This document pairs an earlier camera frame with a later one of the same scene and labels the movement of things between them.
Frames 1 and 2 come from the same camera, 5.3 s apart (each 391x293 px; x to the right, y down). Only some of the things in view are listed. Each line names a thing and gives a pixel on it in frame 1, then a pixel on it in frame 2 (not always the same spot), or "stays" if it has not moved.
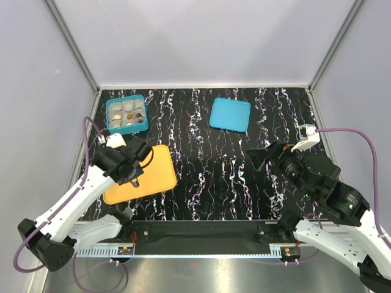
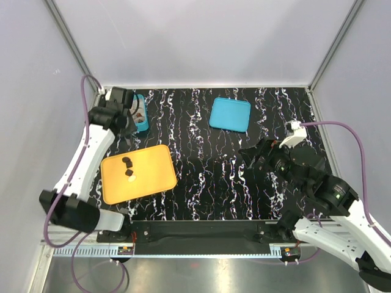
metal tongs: (135, 182) to (128, 141)
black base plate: (204, 237) stays
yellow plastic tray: (159, 174) stays
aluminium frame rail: (72, 44) stays
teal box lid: (230, 114) stays
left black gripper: (140, 171) to (131, 127)
